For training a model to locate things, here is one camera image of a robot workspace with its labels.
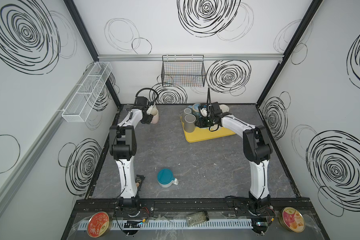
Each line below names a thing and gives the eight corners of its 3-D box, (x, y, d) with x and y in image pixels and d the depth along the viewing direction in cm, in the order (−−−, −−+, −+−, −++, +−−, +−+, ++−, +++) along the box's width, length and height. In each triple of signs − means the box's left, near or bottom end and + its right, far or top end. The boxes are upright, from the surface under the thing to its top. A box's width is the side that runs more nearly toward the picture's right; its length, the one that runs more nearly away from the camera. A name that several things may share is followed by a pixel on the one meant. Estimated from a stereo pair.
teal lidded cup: (158, 188, 82) (156, 183, 76) (159, 173, 87) (158, 168, 81) (178, 188, 82) (177, 183, 76) (178, 173, 87) (178, 168, 81)
